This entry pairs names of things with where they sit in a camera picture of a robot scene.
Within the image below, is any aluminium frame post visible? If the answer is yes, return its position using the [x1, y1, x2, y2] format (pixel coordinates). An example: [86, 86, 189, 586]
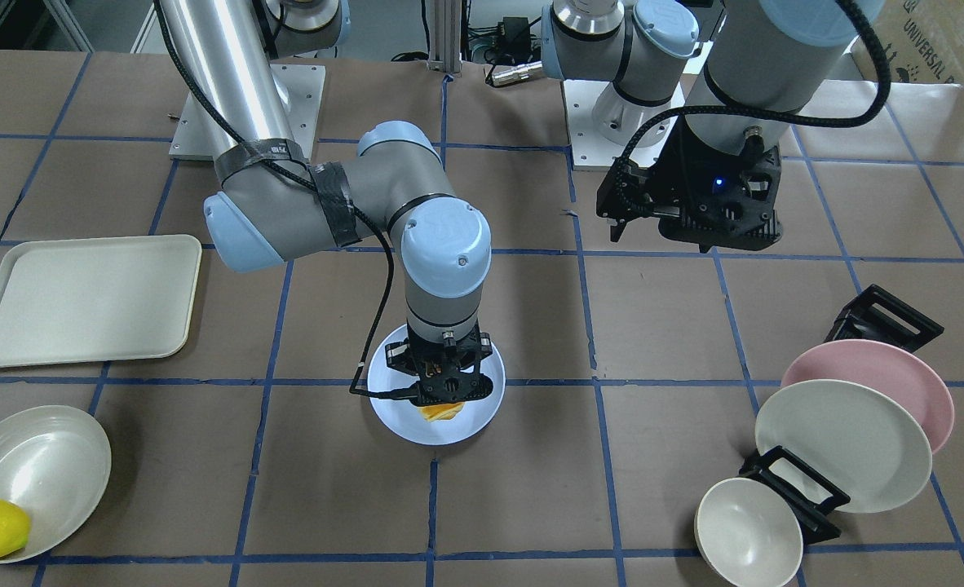
[425, 1, 467, 77]

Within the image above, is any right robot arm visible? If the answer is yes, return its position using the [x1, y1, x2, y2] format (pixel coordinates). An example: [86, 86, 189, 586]
[153, 1, 495, 406]

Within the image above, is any black dish rack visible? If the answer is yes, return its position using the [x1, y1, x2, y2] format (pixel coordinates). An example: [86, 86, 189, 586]
[741, 284, 944, 544]

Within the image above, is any striped bread roll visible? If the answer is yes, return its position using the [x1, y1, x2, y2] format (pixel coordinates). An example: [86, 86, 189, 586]
[418, 402, 466, 423]

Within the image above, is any black power adapter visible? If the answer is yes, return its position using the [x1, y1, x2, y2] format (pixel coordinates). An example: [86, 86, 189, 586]
[497, 16, 532, 51]

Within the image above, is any cardboard box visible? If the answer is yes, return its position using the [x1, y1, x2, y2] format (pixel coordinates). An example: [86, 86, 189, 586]
[871, 1, 964, 83]

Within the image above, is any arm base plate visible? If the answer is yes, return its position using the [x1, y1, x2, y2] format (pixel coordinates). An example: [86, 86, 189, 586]
[562, 80, 687, 172]
[169, 64, 326, 162]

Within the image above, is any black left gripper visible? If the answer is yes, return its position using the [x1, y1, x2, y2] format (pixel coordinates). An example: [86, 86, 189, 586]
[596, 122, 783, 253]

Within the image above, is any cream bowl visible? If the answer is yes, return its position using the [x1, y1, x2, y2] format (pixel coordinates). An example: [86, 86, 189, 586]
[694, 477, 803, 586]

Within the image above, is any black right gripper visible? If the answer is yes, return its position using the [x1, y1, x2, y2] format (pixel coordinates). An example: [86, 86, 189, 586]
[384, 324, 494, 406]

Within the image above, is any pink plate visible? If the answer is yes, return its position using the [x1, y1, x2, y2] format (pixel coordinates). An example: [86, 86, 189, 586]
[780, 339, 955, 454]

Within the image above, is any cream plate in rack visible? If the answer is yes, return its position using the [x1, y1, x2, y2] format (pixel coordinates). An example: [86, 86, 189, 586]
[754, 379, 932, 514]

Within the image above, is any silver flashlight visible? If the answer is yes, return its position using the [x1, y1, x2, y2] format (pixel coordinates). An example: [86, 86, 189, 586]
[487, 62, 548, 88]

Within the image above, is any white rectangular tray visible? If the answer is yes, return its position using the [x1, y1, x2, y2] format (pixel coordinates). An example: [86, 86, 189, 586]
[0, 235, 202, 369]

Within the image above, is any blue plate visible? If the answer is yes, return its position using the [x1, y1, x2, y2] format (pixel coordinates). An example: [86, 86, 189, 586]
[367, 324, 506, 446]

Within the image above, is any white plate with lemon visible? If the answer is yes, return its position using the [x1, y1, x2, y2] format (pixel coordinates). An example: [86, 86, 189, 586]
[0, 405, 112, 564]

